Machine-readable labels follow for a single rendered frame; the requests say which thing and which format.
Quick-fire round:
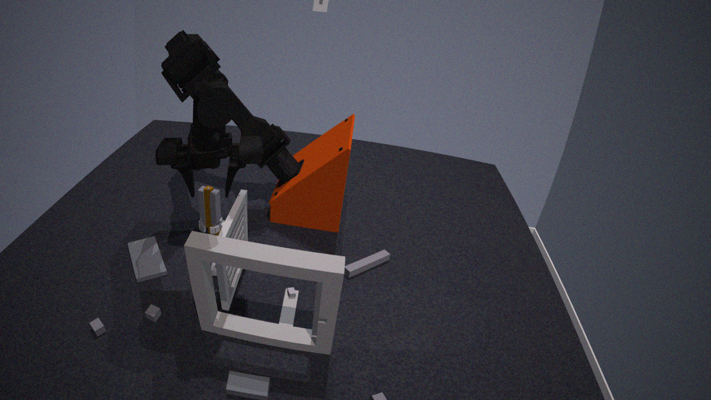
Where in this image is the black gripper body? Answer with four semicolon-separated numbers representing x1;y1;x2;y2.
156;111;263;165

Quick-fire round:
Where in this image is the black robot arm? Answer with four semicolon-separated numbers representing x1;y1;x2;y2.
161;30;304;188

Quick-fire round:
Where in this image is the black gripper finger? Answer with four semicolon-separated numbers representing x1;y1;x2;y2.
171;156;194;198
225;158;246;197

